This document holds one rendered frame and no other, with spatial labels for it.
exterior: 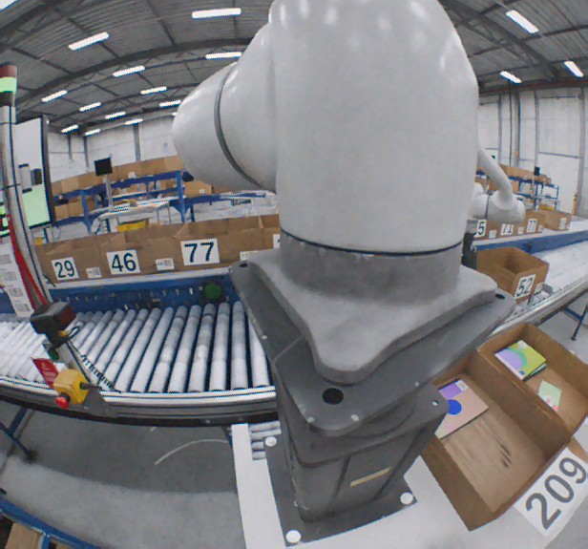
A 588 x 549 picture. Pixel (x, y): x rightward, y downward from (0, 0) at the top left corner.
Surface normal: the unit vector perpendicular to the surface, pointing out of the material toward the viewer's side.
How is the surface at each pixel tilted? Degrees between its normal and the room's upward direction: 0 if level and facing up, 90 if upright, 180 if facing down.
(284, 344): 1
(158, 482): 0
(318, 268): 87
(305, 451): 0
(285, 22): 86
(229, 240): 90
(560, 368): 88
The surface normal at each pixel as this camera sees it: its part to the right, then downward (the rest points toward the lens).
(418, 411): -0.04, -0.93
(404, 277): 0.02, 0.29
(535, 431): -0.98, 0.10
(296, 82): -0.76, 0.24
